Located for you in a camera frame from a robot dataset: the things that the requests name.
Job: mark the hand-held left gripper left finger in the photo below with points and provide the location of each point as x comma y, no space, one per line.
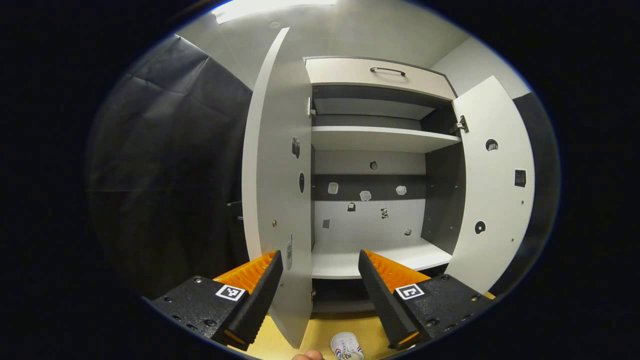
260,305

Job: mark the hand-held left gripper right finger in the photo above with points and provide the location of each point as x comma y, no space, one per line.
385,305

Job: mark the white shoe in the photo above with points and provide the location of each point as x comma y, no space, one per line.
346,346

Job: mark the white shoe cabinet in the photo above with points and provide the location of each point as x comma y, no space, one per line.
360,235

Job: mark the white cabinet door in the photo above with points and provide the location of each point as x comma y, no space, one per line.
495,200
275,175

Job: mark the white cabinet shelf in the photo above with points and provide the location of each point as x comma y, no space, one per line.
380,139

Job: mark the metal door hinge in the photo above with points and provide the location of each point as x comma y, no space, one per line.
462,124
310,111

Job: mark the white cabinet drawer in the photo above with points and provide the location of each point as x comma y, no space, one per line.
340,72

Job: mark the ceiling light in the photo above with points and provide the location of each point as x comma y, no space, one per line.
270,7

